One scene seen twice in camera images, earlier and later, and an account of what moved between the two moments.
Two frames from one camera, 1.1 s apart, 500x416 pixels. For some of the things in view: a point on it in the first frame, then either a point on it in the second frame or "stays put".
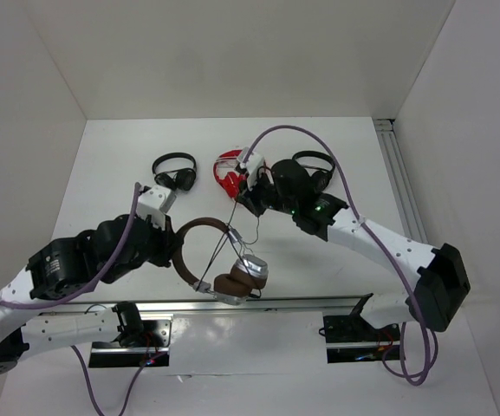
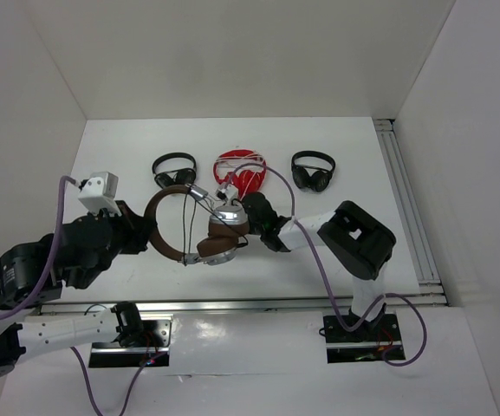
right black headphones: [320, 178] stays put
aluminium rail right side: [407, 202] stays put
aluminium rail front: [211, 306] stays put
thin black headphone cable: [229, 232] → [193, 221]
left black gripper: [169, 242] → [133, 223]
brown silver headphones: [246, 275] → [228, 226]
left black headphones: [182, 179] stays put
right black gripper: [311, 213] → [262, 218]
